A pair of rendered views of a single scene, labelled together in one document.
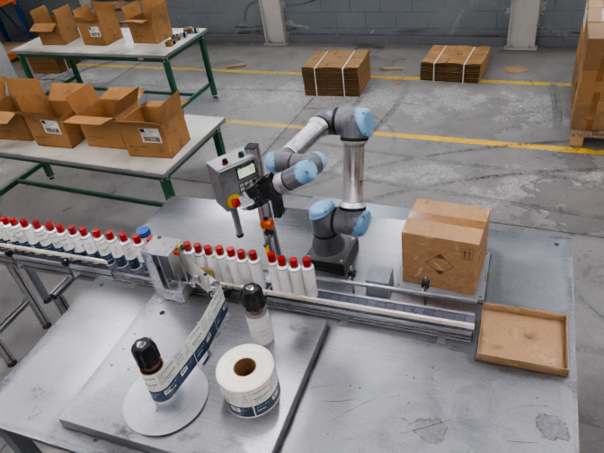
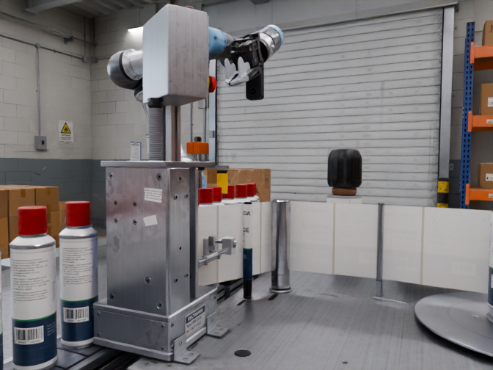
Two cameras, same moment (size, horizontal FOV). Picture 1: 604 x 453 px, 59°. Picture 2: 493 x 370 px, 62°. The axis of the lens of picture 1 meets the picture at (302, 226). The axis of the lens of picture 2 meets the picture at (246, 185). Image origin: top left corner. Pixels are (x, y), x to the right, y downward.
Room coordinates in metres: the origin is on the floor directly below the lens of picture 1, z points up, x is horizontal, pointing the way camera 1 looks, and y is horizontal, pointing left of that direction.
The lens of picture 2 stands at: (1.69, 1.20, 1.14)
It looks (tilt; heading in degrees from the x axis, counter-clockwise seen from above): 3 degrees down; 268
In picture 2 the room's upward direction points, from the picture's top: straight up
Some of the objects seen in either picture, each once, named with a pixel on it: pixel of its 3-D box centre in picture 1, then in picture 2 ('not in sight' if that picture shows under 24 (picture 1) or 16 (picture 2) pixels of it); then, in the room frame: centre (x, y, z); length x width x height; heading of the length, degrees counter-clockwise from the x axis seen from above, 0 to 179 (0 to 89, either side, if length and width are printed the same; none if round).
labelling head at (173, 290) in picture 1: (170, 268); (158, 249); (1.79, 0.59, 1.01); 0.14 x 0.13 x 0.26; 64
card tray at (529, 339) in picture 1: (522, 336); not in sight; (1.27, -0.74, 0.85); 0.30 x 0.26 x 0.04; 64
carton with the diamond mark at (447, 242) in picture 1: (445, 245); (231, 199); (1.68, -0.57, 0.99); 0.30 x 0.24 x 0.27; 59
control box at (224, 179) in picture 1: (235, 179); (174, 60); (1.82, 0.22, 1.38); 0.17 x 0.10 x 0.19; 120
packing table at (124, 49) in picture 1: (117, 73); not in sight; (6.25, 1.83, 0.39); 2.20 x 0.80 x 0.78; 61
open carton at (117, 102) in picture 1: (111, 115); not in sight; (3.65, 1.21, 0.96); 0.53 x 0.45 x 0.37; 153
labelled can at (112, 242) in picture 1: (115, 249); not in sight; (2.03, 0.88, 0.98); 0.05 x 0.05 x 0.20
